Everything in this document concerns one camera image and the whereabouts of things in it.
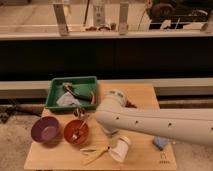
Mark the orange carrot in tray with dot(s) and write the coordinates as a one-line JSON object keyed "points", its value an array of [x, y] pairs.
{"points": [[93, 99]]}

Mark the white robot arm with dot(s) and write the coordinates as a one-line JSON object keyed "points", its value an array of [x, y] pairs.
{"points": [[189, 125]]}

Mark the green plastic tray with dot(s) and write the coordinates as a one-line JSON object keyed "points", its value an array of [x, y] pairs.
{"points": [[83, 84]]}

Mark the bunch of dark grapes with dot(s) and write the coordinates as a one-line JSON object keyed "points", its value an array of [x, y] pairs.
{"points": [[130, 105]]}

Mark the dark tool in tray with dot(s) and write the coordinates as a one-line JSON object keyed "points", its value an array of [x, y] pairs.
{"points": [[72, 90]]}

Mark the red bowl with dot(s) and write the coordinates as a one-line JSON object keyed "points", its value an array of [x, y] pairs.
{"points": [[76, 132]]}

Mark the small metal object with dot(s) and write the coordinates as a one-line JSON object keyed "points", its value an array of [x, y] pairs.
{"points": [[80, 113]]}

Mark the grey cloth in tray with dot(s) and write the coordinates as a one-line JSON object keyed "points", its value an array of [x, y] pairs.
{"points": [[67, 99]]}

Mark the purple bowl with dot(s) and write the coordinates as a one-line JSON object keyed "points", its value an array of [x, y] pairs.
{"points": [[45, 129]]}

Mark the blue sponge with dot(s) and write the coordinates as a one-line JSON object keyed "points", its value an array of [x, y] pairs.
{"points": [[160, 142]]}

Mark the white paper cup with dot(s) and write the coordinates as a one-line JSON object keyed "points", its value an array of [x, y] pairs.
{"points": [[120, 150]]}

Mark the wooden board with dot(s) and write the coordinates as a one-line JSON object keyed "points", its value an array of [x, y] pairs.
{"points": [[142, 155]]}

